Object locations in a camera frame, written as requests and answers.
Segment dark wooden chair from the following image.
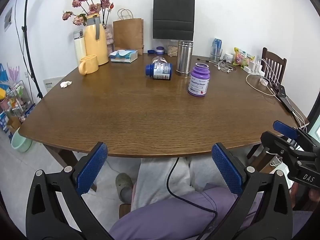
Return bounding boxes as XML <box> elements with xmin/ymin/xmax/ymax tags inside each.
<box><xmin>261</xmin><ymin>47</ymin><xmax>287</xmax><ymax>86</ymax></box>

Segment green plastic basin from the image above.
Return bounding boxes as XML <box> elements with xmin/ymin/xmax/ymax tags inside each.
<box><xmin>11</xmin><ymin>127</ymin><xmax>33</xmax><ymax>153</ymax></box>

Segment white thermos bottle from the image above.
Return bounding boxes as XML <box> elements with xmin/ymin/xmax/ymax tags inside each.
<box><xmin>73</xmin><ymin>30</ymin><xmax>87</xmax><ymax>67</ymax></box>

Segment person's right hand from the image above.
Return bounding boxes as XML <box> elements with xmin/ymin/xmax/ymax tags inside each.
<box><xmin>292</xmin><ymin>182</ymin><xmax>320</xmax><ymax>212</ymax></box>

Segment black phone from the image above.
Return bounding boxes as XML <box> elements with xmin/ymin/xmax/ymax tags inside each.
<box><xmin>275</xmin><ymin>85</ymin><xmax>296</xmax><ymax>113</ymax></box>

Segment brown paper bag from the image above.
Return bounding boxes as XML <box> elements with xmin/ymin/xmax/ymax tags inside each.
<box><xmin>113</xmin><ymin>9</ymin><xmax>145</xmax><ymax>55</ymax></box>

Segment white power strip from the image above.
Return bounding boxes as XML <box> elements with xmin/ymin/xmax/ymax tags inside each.
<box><xmin>244</xmin><ymin>60</ymin><xmax>263</xmax><ymax>74</ymax></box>

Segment white earphones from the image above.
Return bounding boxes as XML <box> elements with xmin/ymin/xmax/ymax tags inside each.
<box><xmin>215</xmin><ymin>60</ymin><xmax>237</xmax><ymax>74</ymax></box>

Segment black light stand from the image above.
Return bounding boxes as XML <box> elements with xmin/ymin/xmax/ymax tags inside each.
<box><xmin>21</xmin><ymin>0</ymin><xmax>44</xmax><ymax>99</ymax></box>

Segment white charging cable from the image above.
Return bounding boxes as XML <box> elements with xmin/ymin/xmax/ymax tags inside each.
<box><xmin>246</xmin><ymin>59</ymin><xmax>278</xmax><ymax>97</ymax></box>

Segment yellow thermos jug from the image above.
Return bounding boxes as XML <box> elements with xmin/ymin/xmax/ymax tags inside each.
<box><xmin>83</xmin><ymin>14</ymin><xmax>110</xmax><ymax>66</ymax></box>

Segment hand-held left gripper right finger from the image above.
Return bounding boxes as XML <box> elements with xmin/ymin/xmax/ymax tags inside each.
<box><xmin>210</xmin><ymin>142</ymin><xmax>293</xmax><ymax>240</ymax></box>

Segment blue pill bottle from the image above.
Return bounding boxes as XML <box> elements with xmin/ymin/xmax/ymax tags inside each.
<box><xmin>145</xmin><ymin>62</ymin><xmax>173</xmax><ymax>81</ymax></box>

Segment metal storage rack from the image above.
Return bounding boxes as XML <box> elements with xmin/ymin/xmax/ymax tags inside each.
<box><xmin>0</xmin><ymin>80</ymin><xmax>36</xmax><ymax>132</ymax></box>

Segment colourful snack packet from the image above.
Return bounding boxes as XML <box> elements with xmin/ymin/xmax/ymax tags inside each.
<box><xmin>234</xmin><ymin>47</ymin><xmax>254</xmax><ymax>68</ymax></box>

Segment person's purple jacket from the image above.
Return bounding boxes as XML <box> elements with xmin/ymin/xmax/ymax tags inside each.
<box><xmin>109</xmin><ymin>189</ymin><xmax>320</xmax><ymax>240</ymax></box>

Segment black paper bag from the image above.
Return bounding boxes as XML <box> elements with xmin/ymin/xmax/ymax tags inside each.
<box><xmin>153</xmin><ymin>0</ymin><xmax>195</xmax><ymax>40</ymax></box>

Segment stainless steel cup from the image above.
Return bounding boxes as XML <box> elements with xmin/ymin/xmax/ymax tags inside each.
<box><xmin>176</xmin><ymin>40</ymin><xmax>194</xmax><ymax>77</ymax></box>

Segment blue bag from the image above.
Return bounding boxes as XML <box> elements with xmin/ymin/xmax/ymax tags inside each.
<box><xmin>0</xmin><ymin>64</ymin><xmax>11</xmax><ymax>90</ymax></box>

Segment person's grey trousers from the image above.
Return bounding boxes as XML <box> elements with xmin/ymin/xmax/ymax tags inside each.
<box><xmin>131</xmin><ymin>157</ymin><xmax>240</xmax><ymax>212</ymax></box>

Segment blue tissue box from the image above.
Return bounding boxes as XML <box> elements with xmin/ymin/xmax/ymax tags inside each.
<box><xmin>109</xmin><ymin>49</ymin><xmax>138</xmax><ymax>63</ymax></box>

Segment glass jar of oats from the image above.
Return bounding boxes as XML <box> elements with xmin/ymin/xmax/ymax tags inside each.
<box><xmin>167</xmin><ymin>39</ymin><xmax>179</xmax><ymax>57</ymax></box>

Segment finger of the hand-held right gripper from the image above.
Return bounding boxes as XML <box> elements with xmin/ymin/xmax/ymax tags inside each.
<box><xmin>260</xmin><ymin>131</ymin><xmax>304</xmax><ymax>167</ymax></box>
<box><xmin>273</xmin><ymin>120</ymin><xmax>320</xmax><ymax>153</ymax></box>

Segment dried pink flowers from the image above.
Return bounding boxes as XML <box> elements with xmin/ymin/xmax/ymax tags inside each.
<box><xmin>62</xmin><ymin>0</ymin><xmax>115</xmax><ymax>27</ymax></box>

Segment yellow mug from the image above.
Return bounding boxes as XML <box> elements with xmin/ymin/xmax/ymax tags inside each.
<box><xmin>79</xmin><ymin>54</ymin><xmax>99</xmax><ymax>75</ymax></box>

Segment black cable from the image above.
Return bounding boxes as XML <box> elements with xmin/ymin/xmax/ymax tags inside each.
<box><xmin>166</xmin><ymin>157</ymin><xmax>218</xmax><ymax>240</ymax></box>

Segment grey slipper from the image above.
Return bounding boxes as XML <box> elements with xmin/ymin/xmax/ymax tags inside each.
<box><xmin>115</xmin><ymin>173</ymin><xmax>134</xmax><ymax>203</ymax></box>

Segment clear plastic cup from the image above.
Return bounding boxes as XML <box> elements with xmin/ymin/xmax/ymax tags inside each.
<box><xmin>210</xmin><ymin>47</ymin><xmax>223</xmax><ymax>63</ymax></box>

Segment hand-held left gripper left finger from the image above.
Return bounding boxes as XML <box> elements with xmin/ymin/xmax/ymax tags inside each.
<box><xmin>26</xmin><ymin>142</ymin><xmax>110</xmax><ymax>240</ymax></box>

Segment purple pill bottle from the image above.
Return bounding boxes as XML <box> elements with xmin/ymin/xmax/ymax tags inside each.
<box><xmin>187</xmin><ymin>63</ymin><xmax>210</xmax><ymax>97</ymax></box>

